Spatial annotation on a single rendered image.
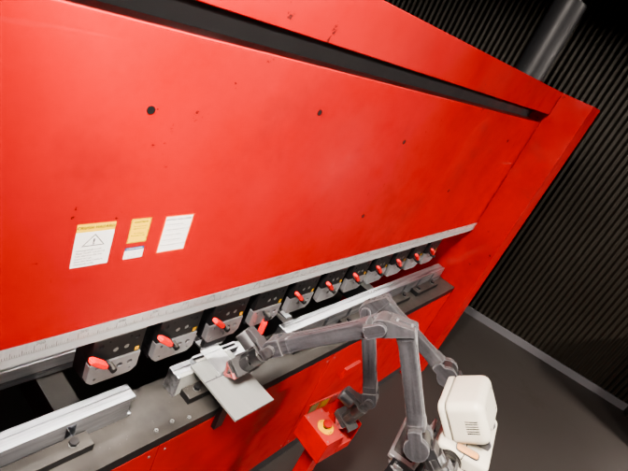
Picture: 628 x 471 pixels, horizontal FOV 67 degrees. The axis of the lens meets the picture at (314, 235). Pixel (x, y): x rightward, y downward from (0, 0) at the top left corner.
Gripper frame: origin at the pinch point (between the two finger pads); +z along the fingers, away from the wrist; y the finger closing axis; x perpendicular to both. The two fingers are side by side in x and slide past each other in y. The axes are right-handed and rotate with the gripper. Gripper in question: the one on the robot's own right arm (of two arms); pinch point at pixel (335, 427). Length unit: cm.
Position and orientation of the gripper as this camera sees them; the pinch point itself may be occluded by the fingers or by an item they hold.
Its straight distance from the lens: 221.7
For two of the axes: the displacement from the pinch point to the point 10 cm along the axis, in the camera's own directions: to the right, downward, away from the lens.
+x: -6.8, 0.4, -7.3
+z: -5.3, 6.6, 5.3
